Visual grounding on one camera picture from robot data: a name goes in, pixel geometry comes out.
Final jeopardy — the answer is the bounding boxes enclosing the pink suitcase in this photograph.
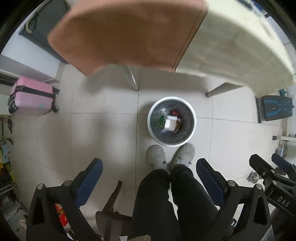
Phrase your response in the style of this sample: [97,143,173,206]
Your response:
[8,77,60,115]

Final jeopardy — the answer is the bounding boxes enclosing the grey slipper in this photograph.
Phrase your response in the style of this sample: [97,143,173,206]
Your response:
[168,143,195,172]
[145,145,167,170]

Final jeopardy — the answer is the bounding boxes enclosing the white carton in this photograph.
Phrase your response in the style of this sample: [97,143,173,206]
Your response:
[161,115,180,133]

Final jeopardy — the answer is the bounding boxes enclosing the grey left slipper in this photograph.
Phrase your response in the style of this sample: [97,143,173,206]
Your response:
[145,145,167,170]

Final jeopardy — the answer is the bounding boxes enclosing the grey right slipper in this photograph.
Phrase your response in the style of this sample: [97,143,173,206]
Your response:
[168,143,195,172]

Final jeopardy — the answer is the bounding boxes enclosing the white round trash bin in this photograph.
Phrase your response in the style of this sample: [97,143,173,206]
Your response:
[147,96,197,148]

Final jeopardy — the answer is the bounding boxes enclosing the dark folding cot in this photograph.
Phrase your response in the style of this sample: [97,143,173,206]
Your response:
[19,0,69,63]

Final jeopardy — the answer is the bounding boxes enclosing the pink terracotta towel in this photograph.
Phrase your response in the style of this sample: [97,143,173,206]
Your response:
[47,1,208,76]

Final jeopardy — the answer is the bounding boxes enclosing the striped cream tablecloth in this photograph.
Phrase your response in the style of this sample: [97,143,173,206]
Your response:
[176,1,295,97]

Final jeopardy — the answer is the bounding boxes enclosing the person's black trouser legs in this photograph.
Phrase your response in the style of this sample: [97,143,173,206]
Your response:
[128,165,218,240]

